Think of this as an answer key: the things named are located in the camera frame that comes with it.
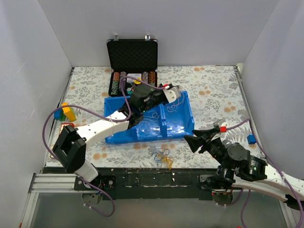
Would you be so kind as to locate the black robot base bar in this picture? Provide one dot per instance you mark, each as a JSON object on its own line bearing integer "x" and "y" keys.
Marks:
{"x": 149, "y": 183}

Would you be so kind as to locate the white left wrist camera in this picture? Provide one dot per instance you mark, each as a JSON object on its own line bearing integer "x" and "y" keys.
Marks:
{"x": 171, "y": 97}

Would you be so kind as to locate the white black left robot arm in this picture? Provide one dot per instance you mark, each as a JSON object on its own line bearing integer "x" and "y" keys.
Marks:
{"x": 72, "y": 143}

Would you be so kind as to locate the black poker chip case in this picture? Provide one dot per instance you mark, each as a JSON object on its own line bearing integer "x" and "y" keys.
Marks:
{"x": 132, "y": 57}

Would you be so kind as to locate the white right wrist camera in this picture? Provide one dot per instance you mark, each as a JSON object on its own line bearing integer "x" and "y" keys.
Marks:
{"x": 221, "y": 127}

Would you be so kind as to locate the blue toy cube right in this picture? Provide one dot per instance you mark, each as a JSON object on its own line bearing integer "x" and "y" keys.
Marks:
{"x": 251, "y": 139}

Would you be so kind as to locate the blue three-compartment plastic bin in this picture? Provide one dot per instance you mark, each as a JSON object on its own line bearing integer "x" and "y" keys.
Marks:
{"x": 171, "y": 121}

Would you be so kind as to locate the green toy brick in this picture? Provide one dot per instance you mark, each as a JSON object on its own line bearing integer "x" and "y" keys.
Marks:
{"x": 62, "y": 118}

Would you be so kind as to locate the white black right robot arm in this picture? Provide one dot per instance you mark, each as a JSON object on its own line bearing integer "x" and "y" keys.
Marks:
{"x": 239, "y": 169}

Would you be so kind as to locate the blue toy brick left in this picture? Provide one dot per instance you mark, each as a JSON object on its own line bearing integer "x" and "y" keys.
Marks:
{"x": 58, "y": 114}

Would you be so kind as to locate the red white window brick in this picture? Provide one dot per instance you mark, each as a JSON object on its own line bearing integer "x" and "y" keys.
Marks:
{"x": 66, "y": 124}

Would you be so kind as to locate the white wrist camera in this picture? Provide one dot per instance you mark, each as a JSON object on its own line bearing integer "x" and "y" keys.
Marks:
{"x": 171, "y": 97}
{"x": 221, "y": 127}

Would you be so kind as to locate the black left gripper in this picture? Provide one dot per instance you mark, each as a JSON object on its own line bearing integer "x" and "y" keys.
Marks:
{"x": 158, "y": 96}

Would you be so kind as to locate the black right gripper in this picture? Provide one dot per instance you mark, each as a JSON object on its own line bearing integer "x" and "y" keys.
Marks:
{"x": 205, "y": 141}

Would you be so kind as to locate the yellow toy brick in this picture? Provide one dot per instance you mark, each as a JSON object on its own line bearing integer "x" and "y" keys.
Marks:
{"x": 68, "y": 112}

